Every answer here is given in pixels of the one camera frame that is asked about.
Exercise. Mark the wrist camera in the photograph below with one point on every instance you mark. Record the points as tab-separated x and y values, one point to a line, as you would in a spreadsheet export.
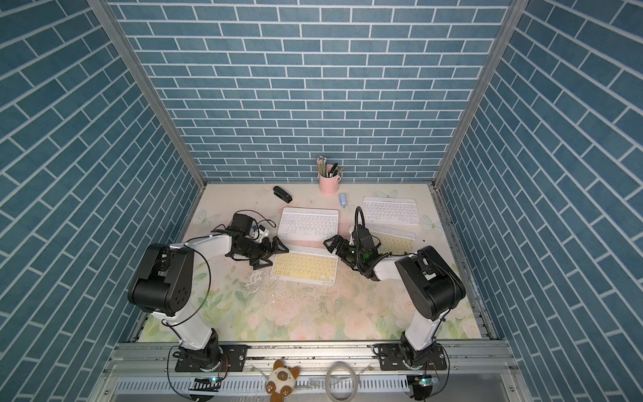
362	237
246	226

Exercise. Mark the black stapler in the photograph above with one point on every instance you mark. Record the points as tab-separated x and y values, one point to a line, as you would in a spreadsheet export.
282	194

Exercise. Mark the yellow keyboard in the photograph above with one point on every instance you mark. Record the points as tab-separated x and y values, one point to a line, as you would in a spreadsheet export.
307	265
395	241

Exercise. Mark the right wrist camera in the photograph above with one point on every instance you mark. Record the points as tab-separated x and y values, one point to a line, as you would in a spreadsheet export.
362	237

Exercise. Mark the blue correction tape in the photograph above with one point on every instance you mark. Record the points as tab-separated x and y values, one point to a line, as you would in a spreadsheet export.
343	200

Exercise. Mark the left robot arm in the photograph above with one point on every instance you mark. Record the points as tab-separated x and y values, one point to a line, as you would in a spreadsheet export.
162	287

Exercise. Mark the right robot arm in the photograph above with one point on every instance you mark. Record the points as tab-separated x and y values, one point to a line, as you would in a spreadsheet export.
434	289

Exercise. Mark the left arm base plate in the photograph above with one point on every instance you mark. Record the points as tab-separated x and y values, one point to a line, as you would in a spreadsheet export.
214	358

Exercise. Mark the plush toy cat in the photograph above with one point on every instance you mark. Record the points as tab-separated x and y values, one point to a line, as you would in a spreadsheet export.
282	381

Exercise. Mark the white keyboard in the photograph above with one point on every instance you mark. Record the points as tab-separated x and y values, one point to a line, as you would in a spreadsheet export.
302	224
391	211

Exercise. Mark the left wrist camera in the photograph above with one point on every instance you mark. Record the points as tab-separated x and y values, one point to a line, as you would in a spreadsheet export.
246	226

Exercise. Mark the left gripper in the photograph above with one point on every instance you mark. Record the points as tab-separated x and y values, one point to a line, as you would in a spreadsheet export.
267	252

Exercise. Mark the pink pen cup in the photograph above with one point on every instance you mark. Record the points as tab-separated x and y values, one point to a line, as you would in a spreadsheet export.
329	184

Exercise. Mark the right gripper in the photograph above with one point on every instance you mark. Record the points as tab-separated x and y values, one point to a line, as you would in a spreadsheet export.
346	244

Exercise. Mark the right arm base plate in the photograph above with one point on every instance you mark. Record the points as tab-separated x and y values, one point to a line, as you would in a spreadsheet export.
401	356

